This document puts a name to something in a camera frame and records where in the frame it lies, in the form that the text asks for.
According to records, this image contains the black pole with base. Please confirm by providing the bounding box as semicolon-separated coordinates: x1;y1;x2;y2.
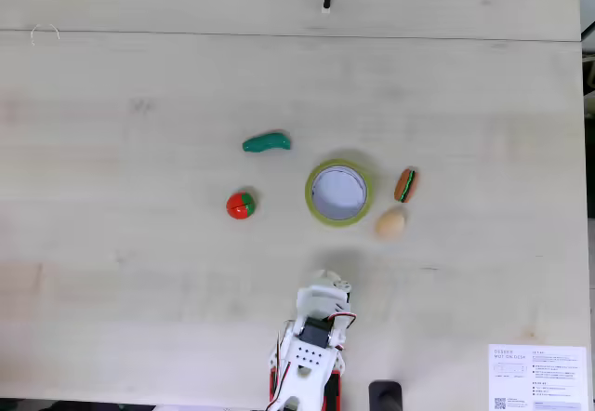
368;380;403;411

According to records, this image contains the green toy cucumber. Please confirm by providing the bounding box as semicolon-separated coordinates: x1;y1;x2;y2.
242;128;293;154

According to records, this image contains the red toy tomato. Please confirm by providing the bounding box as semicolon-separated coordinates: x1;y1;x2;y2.
226;188;258;221

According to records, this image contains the beige toy egg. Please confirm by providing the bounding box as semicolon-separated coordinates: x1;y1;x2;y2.
375;206;406;239

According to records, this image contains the clear packing tape roll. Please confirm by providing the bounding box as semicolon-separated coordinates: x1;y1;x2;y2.
304;158;375;229

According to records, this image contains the toy hamburger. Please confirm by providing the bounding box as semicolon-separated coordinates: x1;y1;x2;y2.
393;167;419;205

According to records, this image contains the white printed paper sheet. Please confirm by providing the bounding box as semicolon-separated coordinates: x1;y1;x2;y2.
487;344;588;411

